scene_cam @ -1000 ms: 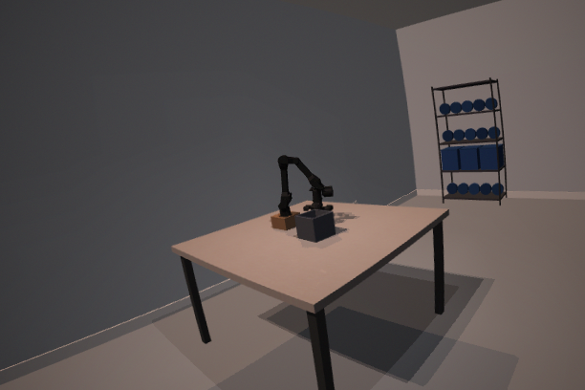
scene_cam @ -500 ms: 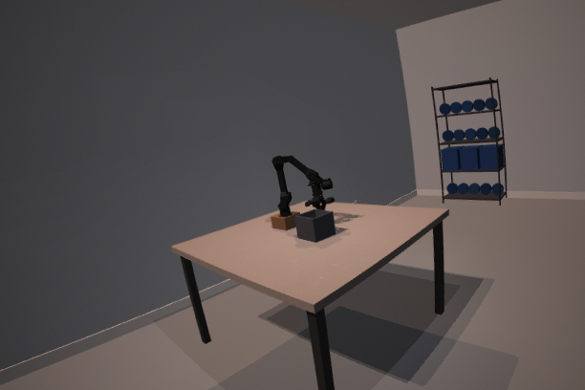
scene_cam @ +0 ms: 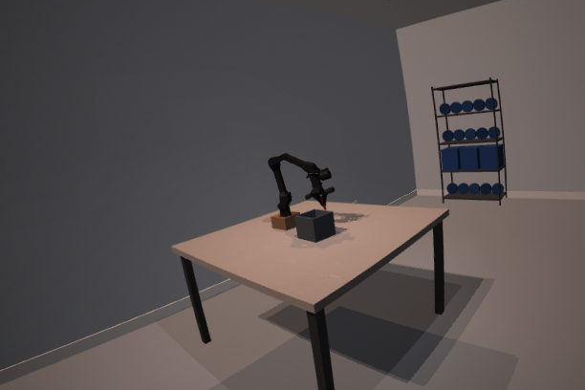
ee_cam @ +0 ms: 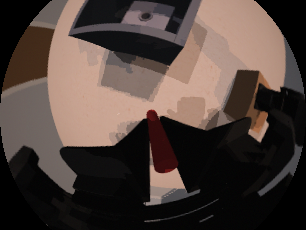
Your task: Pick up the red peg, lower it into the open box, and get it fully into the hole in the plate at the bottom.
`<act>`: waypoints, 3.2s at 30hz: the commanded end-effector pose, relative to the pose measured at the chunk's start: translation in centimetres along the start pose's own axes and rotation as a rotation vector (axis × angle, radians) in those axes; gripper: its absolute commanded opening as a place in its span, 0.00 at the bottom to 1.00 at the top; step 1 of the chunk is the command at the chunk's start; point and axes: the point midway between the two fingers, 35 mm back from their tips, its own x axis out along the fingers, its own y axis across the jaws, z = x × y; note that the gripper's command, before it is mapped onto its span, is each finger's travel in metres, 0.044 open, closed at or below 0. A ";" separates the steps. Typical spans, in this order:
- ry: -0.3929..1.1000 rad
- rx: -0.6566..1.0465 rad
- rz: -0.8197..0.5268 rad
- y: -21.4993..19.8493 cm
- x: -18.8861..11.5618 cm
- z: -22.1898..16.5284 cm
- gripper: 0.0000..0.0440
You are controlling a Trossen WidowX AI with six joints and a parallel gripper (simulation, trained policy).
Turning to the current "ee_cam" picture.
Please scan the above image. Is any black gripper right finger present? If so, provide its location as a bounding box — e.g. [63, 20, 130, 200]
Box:
[160, 116, 253, 193]

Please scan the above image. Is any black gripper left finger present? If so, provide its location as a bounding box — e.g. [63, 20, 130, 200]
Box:
[60, 119, 150, 203]

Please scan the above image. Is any dark red peg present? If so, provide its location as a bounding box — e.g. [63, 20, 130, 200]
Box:
[146, 110, 178, 174]

